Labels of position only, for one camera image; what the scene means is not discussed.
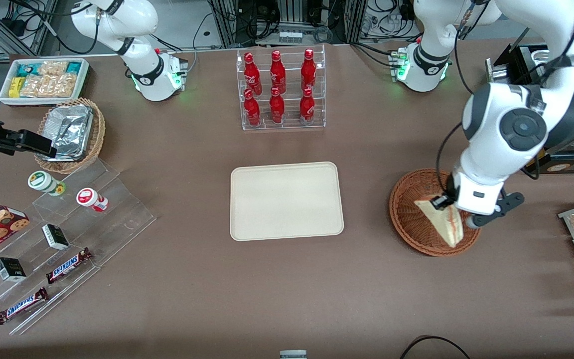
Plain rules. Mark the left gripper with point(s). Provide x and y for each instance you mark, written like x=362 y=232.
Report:
x=450 y=191

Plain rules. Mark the triangular sandwich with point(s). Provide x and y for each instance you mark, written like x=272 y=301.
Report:
x=441 y=222

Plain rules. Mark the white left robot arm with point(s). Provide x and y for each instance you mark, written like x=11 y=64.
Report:
x=521 y=127

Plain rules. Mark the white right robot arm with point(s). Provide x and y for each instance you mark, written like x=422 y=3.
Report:
x=142 y=20

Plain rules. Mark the brown wicker basket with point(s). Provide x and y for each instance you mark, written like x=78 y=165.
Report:
x=409 y=224

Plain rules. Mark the light wicker basket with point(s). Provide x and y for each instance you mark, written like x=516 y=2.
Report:
x=98 y=134

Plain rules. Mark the beige plastic tray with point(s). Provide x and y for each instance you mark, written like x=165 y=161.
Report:
x=287 y=202

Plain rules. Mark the aluminium foil containers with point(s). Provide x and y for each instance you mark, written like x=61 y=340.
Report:
x=70 y=132

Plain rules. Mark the green lid yogurt bottle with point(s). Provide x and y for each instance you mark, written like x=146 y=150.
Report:
x=43 y=181

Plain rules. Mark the large rice cracker bag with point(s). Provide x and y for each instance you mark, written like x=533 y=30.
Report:
x=50 y=86

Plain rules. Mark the yellow snack packet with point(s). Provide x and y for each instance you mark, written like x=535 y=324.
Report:
x=15 y=87

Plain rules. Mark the teal snack packet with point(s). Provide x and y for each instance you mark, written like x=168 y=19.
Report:
x=73 y=68
x=28 y=70

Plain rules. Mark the small rice cracker bag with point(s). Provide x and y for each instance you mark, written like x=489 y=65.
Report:
x=53 y=68

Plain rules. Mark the red lid yogurt bottle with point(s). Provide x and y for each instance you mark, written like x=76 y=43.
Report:
x=89 y=198

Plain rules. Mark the white rectangular snack bin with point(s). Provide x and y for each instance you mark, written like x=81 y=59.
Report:
x=83 y=80

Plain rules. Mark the small black carton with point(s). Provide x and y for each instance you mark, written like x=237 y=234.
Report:
x=10 y=269
x=55 y=237

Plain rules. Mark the clear acrylic stepped display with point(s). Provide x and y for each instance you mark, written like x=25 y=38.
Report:
x=117 y=214

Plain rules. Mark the snickers chocolate bar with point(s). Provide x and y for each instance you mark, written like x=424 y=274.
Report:
x=22 y=305
x=68 y=266

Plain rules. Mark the red cola bottle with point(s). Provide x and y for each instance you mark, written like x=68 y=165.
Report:
x=277 y=108
x=278 y=75
x=307 y=108
x=308 y=72
x=252 y=77
x=252 y=110

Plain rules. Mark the clear acrylic bottle rack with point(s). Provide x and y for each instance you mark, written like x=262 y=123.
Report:
x=289 y=87

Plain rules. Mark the grey device at table edge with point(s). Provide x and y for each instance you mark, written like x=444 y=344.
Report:
x=293 y=354

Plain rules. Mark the white power strip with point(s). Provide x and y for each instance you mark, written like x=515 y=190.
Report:
x=291 y=36

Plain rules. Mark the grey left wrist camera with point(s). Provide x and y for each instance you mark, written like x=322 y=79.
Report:
x=496 y=209

